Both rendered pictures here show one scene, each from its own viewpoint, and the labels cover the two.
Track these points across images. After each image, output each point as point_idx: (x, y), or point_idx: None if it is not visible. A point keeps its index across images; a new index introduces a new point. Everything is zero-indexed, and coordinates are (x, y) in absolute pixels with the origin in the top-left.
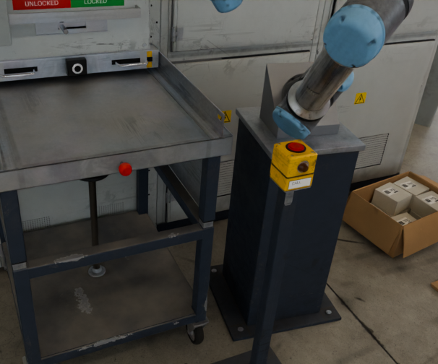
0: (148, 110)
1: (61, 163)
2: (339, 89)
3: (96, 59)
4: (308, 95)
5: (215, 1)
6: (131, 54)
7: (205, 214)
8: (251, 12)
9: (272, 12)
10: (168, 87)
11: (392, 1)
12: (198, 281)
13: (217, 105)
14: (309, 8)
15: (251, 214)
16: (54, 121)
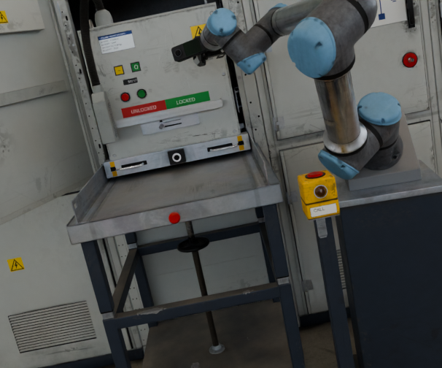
0: (219, 177)
1: (122, 216)
2: (381, 123)
3: (193, 148)
4: (328, 127)
5: (238, 65)
6: (224, 140)
7: (276, 269)
8: None
9: (373, 88)
10: (251, 161)
11: (338, 7)
12: (289, 347)
13: None
14: (415, 77)
15: (348, 278)
16: (140, 193)
